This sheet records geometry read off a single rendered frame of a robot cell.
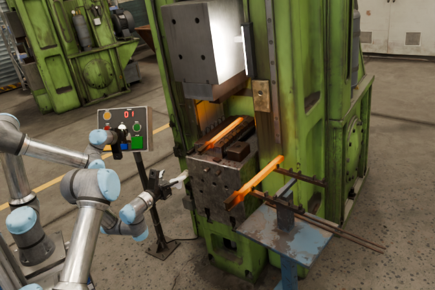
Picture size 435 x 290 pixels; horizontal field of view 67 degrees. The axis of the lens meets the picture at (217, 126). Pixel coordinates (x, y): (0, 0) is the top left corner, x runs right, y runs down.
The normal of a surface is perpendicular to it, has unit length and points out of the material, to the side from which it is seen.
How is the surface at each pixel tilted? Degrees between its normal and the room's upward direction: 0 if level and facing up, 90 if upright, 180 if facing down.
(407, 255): 0
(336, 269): 0
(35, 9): 89
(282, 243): 0
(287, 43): 90
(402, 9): 90
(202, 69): 90
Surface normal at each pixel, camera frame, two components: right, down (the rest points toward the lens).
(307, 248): -0.14, -0.90
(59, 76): 0.61, 0.25
